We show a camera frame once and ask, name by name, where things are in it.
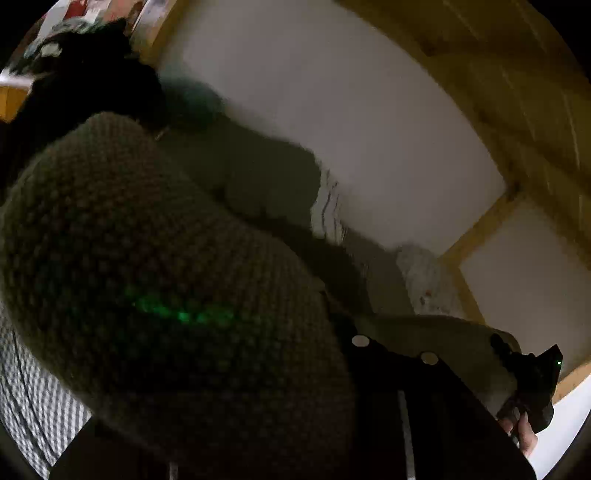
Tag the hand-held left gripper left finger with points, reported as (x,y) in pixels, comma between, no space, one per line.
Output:
(106,457)

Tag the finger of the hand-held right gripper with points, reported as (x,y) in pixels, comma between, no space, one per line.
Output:
(505,353)

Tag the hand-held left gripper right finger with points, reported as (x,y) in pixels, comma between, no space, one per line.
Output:
(369,369)

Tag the grey knitted sweater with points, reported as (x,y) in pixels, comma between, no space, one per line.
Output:
(138,254)

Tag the person's right hand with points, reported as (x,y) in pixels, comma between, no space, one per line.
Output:
(524,436)

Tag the black white checkered bed sheet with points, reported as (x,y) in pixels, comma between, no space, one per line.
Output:
(37,406)

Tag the white dotted pillow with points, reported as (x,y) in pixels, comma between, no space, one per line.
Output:
(429,277)

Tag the white grey striped cloth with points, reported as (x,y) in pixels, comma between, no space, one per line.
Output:
(325,212)

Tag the teal cloth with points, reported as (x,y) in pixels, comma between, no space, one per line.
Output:
(194,101)

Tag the black cloth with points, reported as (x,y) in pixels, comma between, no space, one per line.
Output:
(92,78)

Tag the colourful printed cloth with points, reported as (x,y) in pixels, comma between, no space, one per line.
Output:
(78,9)

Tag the wooden bed frame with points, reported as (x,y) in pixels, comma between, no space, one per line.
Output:
(508,92)

